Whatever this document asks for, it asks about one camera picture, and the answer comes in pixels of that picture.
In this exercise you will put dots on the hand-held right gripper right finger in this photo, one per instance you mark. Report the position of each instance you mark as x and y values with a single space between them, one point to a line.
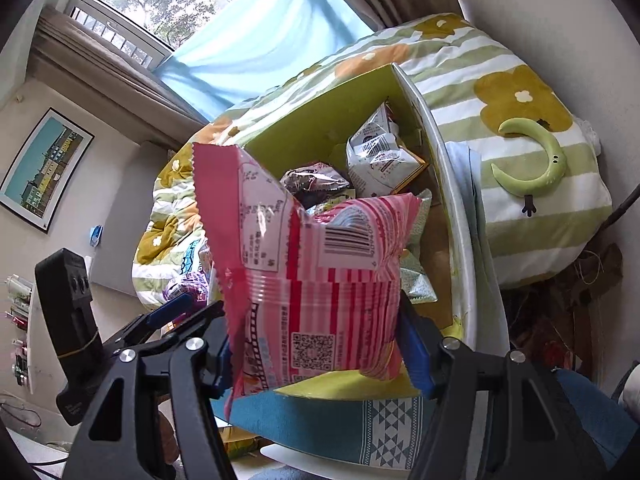
412 345

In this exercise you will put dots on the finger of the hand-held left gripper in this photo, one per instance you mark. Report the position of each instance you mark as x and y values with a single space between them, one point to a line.
172 306

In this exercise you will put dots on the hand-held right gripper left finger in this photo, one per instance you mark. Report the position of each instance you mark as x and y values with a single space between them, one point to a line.
224 360

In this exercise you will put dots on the purple snack packet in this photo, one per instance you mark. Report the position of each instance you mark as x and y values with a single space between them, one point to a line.
187 287

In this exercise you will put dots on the silver green snack packet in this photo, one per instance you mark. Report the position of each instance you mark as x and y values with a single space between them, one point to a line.
417 280

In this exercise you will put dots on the pink striped snack packet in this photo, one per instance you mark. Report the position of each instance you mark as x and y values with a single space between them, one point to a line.
310 285

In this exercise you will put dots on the dark brown snack packet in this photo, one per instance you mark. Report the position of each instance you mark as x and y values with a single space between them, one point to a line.
312 180

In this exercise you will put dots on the white grey snack packet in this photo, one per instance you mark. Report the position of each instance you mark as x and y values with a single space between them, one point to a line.
375 150

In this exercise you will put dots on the green cardboard box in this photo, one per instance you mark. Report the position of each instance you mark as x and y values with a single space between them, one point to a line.
320 125

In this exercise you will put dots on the white shelf with bottles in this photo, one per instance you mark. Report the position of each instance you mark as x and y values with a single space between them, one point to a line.
20 310

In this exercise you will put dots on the grey headboard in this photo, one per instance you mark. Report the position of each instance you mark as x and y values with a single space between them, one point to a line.
115 270

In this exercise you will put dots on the teal table cloth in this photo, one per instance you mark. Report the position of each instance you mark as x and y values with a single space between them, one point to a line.
310 420

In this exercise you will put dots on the floral striped quilt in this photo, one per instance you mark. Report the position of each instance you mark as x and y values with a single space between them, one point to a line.
550 240

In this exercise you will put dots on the person's jeans leg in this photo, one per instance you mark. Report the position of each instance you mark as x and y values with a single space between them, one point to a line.
585 410

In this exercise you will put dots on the green crescent toy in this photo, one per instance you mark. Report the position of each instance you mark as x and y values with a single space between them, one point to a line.
550 150

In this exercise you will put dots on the black curved lamp stand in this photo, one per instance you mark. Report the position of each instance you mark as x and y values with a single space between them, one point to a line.
622 207

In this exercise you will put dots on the light blue window cloth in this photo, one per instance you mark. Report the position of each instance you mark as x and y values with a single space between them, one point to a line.
260 45

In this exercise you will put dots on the framed wall picture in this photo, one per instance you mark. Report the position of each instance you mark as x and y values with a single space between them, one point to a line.
45 165

